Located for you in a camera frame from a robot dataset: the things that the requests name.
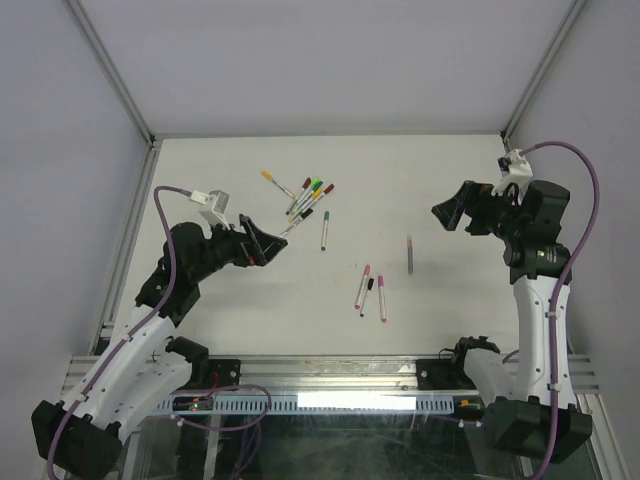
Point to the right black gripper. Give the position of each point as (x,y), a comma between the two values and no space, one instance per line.
(473,198)

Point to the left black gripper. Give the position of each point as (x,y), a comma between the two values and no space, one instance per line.
(257,249)

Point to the pink capped marker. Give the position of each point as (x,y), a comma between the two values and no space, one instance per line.
(362,287)

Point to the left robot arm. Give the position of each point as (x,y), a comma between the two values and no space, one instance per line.
(84,432)

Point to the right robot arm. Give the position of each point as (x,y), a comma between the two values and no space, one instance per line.
(533,412)

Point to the grey purple pen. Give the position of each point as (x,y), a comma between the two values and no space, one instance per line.
(410,255)

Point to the black capped thin pen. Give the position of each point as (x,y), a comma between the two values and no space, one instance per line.
(368,289)

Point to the dark red capped marker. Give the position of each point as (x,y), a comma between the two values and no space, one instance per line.
(320,197)

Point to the purple capped marker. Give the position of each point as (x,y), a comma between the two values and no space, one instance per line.
(382,299)

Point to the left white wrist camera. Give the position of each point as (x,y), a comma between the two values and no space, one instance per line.
(211,206)

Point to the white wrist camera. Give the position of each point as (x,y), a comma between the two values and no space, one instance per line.
(211,206)
(515,169)

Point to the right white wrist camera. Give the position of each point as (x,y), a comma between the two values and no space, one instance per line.
(515,169)

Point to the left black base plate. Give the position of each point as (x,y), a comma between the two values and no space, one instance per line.
(214,373)

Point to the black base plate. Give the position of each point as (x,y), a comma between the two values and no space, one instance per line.
(214,373)
(440,375)

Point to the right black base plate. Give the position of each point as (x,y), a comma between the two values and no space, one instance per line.
(440,375)

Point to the slotted grey cable duct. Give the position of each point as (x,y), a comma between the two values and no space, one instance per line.
(308,403)

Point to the aluminium front rail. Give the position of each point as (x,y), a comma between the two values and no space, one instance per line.
(291,373)

